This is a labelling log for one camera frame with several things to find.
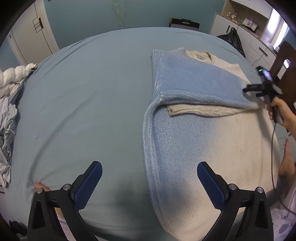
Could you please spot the white door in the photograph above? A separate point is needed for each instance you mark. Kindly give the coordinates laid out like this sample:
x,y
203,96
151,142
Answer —
x,y
30,34

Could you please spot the black and grey box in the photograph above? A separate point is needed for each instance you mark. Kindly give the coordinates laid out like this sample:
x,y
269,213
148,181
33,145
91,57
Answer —
x,y
183,23

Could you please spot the person's right foot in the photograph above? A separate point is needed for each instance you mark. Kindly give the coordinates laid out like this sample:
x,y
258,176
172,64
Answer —
x,y
286,162

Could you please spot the brown wooden chair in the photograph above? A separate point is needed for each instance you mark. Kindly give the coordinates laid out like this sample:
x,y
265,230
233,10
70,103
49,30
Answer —
x,y
286,76

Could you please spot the black garbage bag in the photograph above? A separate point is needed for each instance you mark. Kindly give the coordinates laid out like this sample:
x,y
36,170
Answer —
x,y
232,40

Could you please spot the person's right forearm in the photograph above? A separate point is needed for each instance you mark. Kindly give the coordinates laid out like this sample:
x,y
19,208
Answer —
x,y
293,125

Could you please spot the light pink pajama pants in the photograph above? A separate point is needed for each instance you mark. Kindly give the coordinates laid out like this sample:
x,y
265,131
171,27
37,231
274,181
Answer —
x,y
283,220

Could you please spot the purple and white box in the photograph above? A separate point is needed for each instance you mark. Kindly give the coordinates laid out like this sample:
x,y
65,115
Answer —
x,y
251,22

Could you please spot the blue and white knit sweater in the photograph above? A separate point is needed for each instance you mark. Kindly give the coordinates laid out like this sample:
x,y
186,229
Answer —
x,y
208,143

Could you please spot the grey crumpled cloth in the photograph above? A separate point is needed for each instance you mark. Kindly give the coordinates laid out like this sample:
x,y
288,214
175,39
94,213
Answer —
x,y
7,139

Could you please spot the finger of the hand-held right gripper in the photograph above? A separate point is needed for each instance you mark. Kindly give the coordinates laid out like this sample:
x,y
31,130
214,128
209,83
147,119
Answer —
x,y
254,88
260,95

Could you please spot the white wall cabinet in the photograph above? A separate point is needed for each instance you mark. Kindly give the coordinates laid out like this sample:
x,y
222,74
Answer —
x,y
222,23

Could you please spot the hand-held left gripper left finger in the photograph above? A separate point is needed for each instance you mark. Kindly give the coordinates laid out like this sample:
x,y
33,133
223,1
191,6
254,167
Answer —
x,y
89,185

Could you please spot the bed with blue sheet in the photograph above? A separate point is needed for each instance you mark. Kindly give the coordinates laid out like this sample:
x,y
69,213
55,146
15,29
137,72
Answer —
x,y
81,104

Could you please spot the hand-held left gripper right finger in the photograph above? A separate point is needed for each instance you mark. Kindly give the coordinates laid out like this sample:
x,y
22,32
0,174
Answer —
x,y
211,185

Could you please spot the person's right hand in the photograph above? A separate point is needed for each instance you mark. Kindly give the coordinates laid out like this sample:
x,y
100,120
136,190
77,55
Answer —
x,y
281,111

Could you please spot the white down jacket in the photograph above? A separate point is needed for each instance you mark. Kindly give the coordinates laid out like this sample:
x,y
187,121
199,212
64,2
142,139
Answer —
x,y
13,76

